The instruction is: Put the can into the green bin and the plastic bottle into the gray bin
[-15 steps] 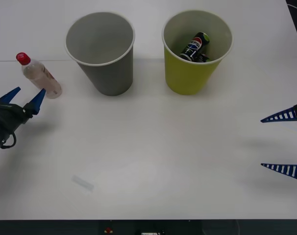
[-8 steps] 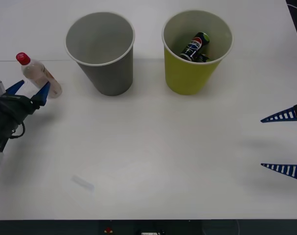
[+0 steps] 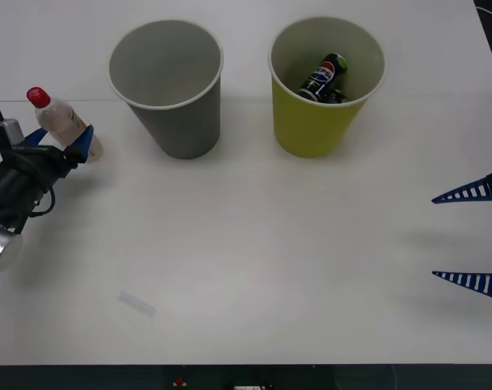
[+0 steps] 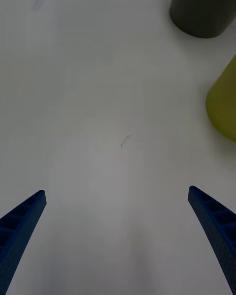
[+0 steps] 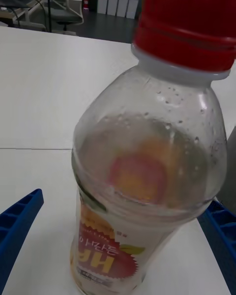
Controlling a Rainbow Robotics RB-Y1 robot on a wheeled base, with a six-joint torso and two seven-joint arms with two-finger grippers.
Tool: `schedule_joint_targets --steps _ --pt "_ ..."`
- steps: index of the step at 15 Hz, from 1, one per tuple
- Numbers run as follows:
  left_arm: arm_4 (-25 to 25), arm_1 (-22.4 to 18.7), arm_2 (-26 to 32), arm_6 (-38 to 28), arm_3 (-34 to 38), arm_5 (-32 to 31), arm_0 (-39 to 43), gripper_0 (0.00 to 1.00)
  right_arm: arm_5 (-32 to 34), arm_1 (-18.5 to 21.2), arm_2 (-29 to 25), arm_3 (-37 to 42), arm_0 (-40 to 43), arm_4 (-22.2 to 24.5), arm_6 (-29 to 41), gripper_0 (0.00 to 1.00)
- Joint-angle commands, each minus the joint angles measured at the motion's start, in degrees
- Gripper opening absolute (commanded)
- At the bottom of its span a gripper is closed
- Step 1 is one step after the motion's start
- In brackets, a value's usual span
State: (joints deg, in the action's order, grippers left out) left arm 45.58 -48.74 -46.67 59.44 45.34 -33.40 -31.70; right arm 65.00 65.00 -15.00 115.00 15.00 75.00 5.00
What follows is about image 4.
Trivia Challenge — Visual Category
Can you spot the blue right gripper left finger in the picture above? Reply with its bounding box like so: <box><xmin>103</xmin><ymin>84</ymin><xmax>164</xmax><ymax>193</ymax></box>
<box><xmin>0</xmin><ymin>189</ymin><xmax>47</xmax><ymax>295</ymax></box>

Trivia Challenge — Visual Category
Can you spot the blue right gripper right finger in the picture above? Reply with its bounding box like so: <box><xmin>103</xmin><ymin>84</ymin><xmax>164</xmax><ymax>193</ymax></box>
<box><xmin>188</xmin><ymin>185</ymin><xmax>236</xmax><ymax>295</ymax></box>

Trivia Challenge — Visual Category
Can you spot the grey plastic waste bin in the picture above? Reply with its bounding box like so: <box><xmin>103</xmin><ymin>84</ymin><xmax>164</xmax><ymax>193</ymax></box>
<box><xmin>169</xmin><ymin>0</ymin><xmax>236</xmax><ymax>39</ymax></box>

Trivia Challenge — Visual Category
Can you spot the yellow-green plastic waste bin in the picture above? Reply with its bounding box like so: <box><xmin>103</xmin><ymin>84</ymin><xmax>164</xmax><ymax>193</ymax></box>
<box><xmin>206</xmin><ymin>55</ymin><xmax>236</xmax><ymax>142</ymax></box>

